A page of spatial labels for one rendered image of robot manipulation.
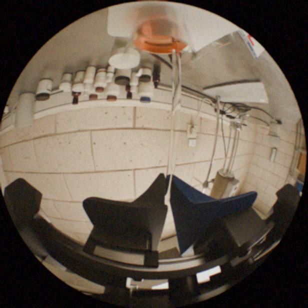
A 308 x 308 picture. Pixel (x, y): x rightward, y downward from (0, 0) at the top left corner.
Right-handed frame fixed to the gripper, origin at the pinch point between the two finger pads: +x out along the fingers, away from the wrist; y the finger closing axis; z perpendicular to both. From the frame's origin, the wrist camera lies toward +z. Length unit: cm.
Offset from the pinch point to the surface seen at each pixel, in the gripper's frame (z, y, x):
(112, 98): 14.9, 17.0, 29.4
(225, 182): -15.6, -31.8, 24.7
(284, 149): 9, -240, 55
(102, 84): 19.0, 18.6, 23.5
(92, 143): -3.9, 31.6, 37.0
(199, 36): 16.9, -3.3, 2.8
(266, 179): -61, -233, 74
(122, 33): 16.9, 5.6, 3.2
